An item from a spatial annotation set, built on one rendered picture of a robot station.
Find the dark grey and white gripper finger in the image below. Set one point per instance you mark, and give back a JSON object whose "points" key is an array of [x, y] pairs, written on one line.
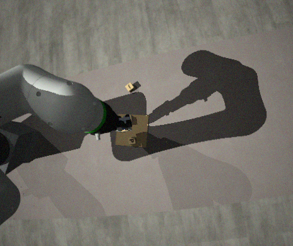
{"points": [[125, 123], [117, 129]]}

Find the tan mat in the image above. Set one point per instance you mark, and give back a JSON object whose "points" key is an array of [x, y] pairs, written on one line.
{"points": [[139, 130]]}

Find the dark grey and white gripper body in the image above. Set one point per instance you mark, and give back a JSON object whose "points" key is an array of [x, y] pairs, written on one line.
{"points": [[115, 122]]}

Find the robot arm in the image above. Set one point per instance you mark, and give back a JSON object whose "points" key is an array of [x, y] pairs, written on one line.
{"points": [[65, 105]]}

